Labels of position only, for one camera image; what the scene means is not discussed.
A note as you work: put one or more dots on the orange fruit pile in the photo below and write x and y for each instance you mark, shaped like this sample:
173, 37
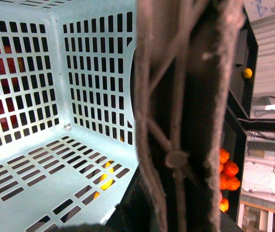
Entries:
228, 170

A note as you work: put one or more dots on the black produce display shelf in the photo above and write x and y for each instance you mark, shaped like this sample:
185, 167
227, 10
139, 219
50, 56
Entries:
240, 95

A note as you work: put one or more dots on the light blue plastic basket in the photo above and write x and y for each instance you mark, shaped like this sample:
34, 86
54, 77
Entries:
67, 130

